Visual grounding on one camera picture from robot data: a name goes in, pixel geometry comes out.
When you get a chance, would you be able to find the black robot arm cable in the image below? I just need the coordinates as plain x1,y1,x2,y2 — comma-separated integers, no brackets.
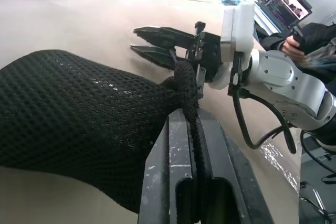
227,86,298,154

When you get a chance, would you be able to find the person in dark jacket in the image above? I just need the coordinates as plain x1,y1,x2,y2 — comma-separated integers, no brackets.
259,22,336,84

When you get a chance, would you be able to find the person's bare hand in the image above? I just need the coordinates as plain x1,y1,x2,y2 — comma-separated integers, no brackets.
281,35,307,57

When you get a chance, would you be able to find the black smartphone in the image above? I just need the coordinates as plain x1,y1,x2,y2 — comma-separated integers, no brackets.
291,26,307,51

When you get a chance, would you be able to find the black mesh drawstring pouch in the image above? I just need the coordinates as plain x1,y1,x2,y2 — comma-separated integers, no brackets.
0,49,208,215

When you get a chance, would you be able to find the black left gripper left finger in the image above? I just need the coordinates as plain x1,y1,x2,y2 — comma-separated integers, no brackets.
138,109,198,224

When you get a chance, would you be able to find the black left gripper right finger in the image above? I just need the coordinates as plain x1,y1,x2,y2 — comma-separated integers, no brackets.
196,109,271,224

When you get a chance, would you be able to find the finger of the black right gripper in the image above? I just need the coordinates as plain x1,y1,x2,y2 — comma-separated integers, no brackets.
133,25,197,51
130,45,177,69

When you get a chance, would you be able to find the open laptop computer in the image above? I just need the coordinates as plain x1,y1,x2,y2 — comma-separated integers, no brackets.
264,0,313,28

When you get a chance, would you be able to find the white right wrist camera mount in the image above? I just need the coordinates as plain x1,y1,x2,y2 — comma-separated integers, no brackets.
209,3,257,90

